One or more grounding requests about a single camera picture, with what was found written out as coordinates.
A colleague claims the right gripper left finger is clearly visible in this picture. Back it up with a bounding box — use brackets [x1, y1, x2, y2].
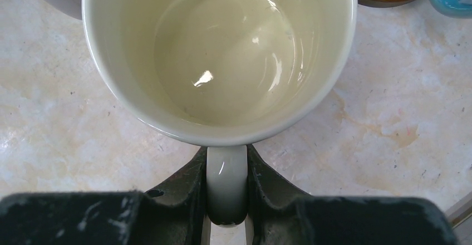
[1, 148, 208, 244]

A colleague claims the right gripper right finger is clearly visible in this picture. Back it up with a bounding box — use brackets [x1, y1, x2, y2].
[247, 145, 459, 244]

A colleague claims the cream mug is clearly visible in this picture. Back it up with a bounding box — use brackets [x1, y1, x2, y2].
[82, 0, 357, 226]

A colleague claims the metal tray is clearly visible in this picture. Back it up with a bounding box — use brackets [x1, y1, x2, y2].
[445, 192, 472, 228]

